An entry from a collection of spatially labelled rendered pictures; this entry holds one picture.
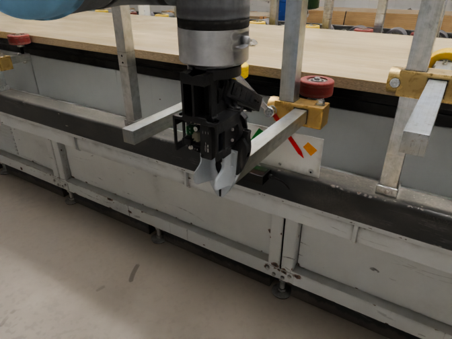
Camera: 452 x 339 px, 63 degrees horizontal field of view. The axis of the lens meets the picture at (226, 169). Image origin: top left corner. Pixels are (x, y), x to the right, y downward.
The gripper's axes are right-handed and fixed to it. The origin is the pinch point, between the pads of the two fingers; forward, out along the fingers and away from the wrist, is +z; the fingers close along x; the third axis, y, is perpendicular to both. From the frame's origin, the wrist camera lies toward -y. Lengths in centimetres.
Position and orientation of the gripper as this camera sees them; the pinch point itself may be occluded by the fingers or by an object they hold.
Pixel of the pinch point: (223, 187)
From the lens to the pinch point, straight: 59.6
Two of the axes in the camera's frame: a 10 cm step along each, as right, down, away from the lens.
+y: -5.2, 4.1, -7.5
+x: 8.5, 2.5, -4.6
